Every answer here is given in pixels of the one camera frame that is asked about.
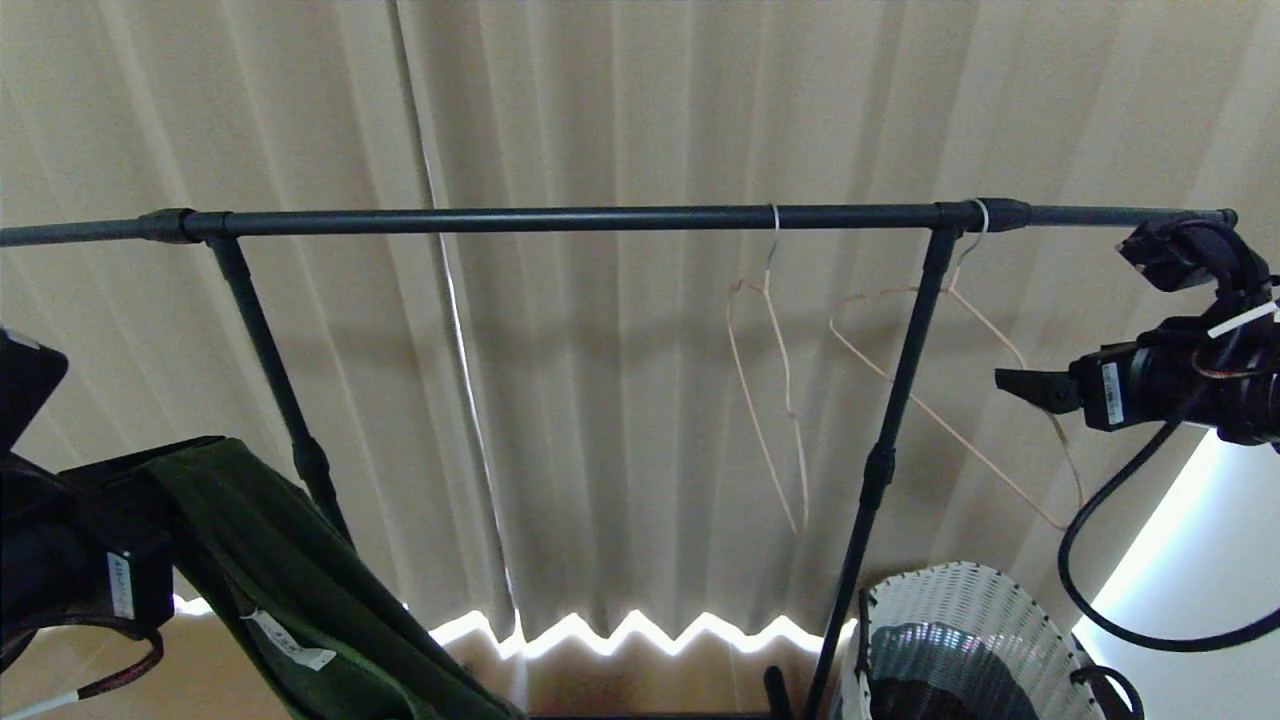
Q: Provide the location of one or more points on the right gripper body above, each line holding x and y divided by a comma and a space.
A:
1150, 390

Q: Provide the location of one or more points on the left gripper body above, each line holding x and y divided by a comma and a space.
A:
80, 575

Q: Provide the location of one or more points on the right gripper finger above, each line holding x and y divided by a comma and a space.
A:
1055, 390

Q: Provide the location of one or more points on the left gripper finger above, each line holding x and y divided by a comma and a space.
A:
110, 485

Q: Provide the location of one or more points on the pink clothes hanger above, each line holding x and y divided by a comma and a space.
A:
771, 250
950, 428

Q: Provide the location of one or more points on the green long-sleeved shirt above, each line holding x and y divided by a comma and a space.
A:
300, 580

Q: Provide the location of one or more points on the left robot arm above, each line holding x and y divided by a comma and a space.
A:
25, 480

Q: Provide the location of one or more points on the white laundry basket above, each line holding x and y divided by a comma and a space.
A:
960, 600

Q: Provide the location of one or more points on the black clothes rack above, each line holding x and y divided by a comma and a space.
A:
600, 219

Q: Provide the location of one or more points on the beige curtain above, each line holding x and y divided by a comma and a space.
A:
600, 100

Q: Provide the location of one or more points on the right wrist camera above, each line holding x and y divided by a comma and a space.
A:
1180, 255

